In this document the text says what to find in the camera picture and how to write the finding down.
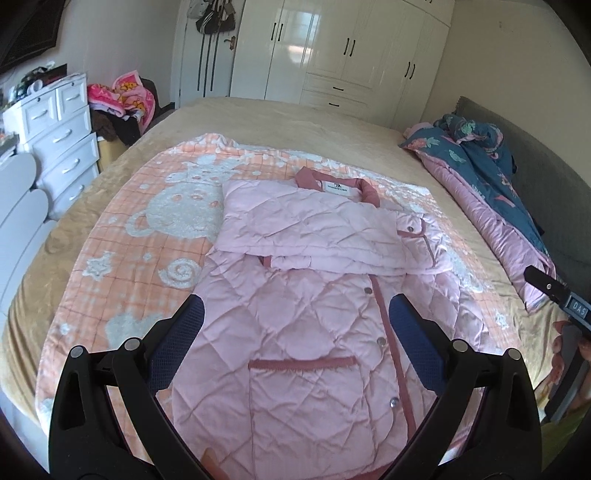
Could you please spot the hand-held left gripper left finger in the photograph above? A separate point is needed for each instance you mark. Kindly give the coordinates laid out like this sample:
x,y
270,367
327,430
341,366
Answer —
x,y
178,339

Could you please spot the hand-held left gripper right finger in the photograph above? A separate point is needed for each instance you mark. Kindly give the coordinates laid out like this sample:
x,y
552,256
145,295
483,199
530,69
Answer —
x,y
413,339

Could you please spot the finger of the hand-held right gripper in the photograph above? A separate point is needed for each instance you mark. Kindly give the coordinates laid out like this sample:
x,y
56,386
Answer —
x,y
545,282

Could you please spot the pink quilted jacket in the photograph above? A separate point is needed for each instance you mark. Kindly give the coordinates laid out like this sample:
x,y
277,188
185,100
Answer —
x,y
300,323

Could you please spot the dark clothes pile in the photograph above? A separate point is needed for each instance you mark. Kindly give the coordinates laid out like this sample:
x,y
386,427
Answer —
x,y
115,129

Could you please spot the orange plaid blanket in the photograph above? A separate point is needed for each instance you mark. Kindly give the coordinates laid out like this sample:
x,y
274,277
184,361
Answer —
x,y
152,258

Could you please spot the grey upholstered headboard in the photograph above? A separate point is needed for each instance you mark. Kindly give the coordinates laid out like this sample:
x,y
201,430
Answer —
x,y
545,152

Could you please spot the blue floral quilt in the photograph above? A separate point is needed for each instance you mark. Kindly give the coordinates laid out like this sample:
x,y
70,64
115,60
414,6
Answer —
x,y
471,161

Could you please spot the white oval panel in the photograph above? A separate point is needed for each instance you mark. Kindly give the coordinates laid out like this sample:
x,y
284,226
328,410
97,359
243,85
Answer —
x,y
21,240
16,184

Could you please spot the white drawer chest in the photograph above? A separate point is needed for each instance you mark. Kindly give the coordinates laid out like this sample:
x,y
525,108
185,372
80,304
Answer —
x,y
60,138

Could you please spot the bed with beige sheet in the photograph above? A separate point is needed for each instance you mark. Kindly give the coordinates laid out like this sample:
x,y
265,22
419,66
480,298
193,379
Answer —
x,y
277,120

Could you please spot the pink printed blanket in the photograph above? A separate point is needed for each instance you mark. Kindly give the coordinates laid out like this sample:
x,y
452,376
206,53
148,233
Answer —
x,y
127,94

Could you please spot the white door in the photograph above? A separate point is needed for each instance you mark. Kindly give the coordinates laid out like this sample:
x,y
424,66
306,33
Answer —
x,y
221,78

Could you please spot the white glossy wardrobe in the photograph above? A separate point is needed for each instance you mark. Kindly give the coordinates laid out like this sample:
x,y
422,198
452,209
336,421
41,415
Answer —
x,y
341,41

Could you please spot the black hanging bag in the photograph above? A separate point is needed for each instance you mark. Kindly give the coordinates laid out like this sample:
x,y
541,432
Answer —
x,y
225,18
207,23

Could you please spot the white hanging bag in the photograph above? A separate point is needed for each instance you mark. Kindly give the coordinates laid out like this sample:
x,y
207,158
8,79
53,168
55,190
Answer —
x,y
195,9

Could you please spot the black television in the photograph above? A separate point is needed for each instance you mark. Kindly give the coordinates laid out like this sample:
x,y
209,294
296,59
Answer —
x,y
27,32

